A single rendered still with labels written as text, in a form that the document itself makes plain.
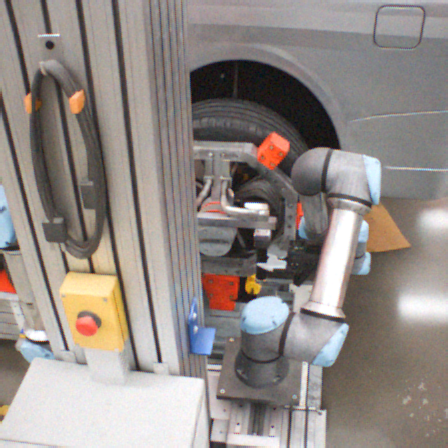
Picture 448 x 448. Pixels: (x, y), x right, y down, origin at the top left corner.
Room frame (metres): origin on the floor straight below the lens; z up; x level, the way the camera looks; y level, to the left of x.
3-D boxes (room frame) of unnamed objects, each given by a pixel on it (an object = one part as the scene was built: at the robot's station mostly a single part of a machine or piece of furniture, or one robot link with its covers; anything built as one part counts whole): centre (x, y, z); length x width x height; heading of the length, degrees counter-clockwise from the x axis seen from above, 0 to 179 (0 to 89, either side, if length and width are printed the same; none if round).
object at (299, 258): (1.44, -0.26, 0.86); 0.12 x 0.08 x 0.09; 81
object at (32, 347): (0.97, 0.45, 1.19); 0.15 x 0.12 x 0.55; 157
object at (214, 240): (1.65, 0.02, 0.85); 0.21 x 0.14 x 0.14; 171
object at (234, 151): (1.72, 0.01, 0.85); 0.54 x 0.07 x 0.54; 81
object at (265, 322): (1.02, -0.10, 0.98); 0.13 x 0.12 x 0.14; 66
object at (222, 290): (1.76, 0.00, 0.48); 0.16 x 0.12 x 0.17; 171
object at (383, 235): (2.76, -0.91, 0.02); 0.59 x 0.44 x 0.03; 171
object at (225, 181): (1.58, -0.07, 1.03); 0.19 x 0.18 x 0.11; 171
